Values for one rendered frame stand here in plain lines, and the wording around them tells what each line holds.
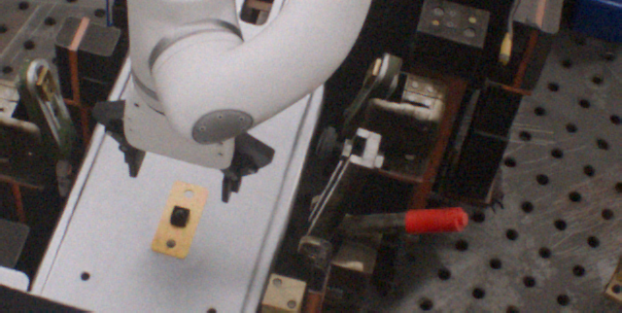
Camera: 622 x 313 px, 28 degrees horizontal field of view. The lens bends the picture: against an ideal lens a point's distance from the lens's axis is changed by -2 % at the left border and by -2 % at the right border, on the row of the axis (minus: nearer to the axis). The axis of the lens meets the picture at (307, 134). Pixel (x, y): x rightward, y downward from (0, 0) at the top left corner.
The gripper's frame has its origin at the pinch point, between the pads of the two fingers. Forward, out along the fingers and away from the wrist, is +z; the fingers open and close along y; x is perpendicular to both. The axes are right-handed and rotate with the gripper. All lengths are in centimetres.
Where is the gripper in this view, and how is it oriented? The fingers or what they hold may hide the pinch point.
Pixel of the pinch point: (183, 172)
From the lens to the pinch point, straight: 120.8
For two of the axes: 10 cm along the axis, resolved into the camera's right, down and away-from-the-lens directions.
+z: -0.7, 5.4, 8.4
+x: -2.5, 8.0, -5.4
